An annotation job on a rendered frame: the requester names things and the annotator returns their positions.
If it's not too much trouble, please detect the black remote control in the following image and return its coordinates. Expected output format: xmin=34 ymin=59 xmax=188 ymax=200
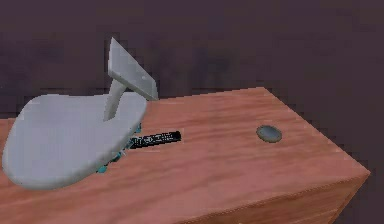
xmin=129 ymin=130 xmax=183 ymax=150

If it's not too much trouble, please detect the red-brown wooden desk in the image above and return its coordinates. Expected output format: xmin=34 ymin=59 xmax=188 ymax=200
xmin=0 ymin=86 xmax=372 ymax=224

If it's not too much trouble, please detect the small grey round disc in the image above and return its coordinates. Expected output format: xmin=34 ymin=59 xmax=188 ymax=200
xmin=255 ymin=124 xmax=283 ymax=144

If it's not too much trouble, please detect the teal object under lamp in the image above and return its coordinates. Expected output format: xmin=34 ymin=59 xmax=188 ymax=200
xmin=96 ymin=123 xmax=143 ymax=174

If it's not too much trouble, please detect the grey desk lamp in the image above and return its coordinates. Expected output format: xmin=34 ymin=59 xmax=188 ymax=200
xmin=1 ymin=36 xmax=160 ymax=191

